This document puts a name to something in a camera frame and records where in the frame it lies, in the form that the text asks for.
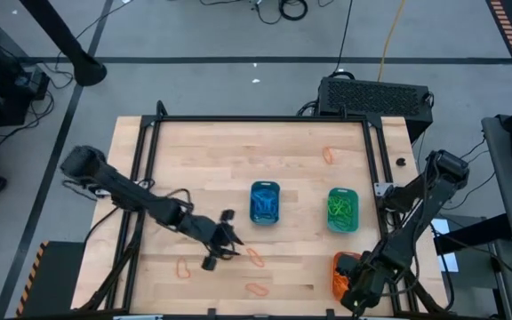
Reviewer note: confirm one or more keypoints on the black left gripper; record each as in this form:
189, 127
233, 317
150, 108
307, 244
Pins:
207, 231

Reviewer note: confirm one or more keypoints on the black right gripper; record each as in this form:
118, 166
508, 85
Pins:
367, 284

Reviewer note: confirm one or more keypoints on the blue plastic basket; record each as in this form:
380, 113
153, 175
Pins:
253, 218

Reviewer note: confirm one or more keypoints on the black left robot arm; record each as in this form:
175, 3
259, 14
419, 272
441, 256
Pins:
118, 189

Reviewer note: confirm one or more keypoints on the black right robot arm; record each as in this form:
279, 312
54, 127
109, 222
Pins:
416, 222

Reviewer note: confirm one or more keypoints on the orange plastic basket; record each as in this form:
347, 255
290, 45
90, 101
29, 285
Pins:
335, 258

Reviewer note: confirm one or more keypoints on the teal plastic basket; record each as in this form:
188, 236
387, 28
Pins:
332, 192

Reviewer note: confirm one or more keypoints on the black padded bar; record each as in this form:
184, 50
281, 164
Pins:
474, 233

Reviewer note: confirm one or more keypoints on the black computer tower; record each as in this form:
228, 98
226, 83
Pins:
371, 100

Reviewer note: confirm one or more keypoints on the black pole stand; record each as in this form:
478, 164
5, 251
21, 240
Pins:
87, 69

